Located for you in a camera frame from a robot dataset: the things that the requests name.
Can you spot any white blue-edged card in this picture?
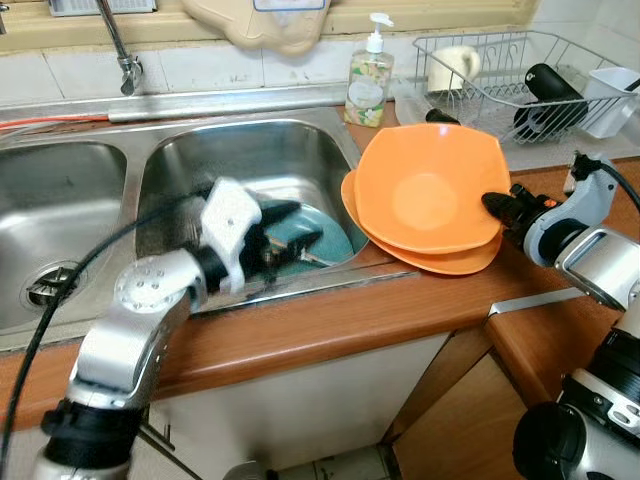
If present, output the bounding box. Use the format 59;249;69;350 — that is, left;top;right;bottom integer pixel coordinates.
253;0;332;12

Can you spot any orange square plate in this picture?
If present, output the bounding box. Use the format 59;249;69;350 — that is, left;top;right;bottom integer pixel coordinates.
340;168;504;277

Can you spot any orange square bowl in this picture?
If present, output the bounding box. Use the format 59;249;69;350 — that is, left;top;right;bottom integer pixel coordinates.
352;122;513;255

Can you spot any white plastic utensil cup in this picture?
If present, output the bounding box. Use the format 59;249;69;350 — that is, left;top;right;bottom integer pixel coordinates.
579;66;640;140

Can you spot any white cabinet door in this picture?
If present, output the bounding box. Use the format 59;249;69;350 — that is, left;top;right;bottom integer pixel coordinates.
140;330;453;480

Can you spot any metal cabinet handle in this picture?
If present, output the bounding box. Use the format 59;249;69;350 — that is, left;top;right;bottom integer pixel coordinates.
138;420;179;453

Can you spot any grey ribbed box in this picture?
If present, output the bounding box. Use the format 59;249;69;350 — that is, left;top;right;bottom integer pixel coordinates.
45;0;158;17

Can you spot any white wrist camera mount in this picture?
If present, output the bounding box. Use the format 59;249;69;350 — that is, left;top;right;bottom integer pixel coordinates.
523;158;618;269
200;177;264;294

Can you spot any cream ceramic mug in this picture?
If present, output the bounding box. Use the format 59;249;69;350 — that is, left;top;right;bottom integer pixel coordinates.
427;45;484;97

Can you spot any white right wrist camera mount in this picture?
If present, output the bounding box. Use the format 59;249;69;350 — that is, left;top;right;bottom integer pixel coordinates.
523;158;618;269

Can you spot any brown wooden cabinet door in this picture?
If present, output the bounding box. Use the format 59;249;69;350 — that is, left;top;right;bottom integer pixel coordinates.
385;325;546;480

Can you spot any beige cutting board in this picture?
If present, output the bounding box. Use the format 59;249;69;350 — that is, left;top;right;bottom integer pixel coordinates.
180;0;336;57

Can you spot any black cylindrical bottle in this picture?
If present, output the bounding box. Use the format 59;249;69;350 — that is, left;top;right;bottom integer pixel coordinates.
512;62;590;143

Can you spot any wooden window frame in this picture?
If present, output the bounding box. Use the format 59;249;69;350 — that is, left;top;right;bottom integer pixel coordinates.
0;0;541;53

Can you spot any teal plate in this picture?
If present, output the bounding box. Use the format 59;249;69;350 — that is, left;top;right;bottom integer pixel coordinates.
268;203;357;269

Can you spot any stainless steel sink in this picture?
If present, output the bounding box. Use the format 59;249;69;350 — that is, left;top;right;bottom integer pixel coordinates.
0;105;369;353

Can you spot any sink drain strainer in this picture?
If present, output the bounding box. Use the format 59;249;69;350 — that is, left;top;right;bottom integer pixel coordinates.
22;262;81;309

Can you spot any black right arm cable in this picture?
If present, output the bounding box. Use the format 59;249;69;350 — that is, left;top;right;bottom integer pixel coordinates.
572;152;640;213

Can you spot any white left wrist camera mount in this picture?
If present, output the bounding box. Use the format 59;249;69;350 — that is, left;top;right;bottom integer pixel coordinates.
200;177;264;294

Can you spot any silver wire dish rack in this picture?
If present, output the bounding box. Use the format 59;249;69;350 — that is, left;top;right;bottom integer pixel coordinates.
412;29;640;147

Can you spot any chrome faucet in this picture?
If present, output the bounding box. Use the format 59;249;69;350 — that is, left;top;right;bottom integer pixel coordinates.
95;0;146;98

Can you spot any floral soap pump bottle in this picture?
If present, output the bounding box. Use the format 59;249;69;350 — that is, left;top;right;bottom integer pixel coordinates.
344;12;397;129

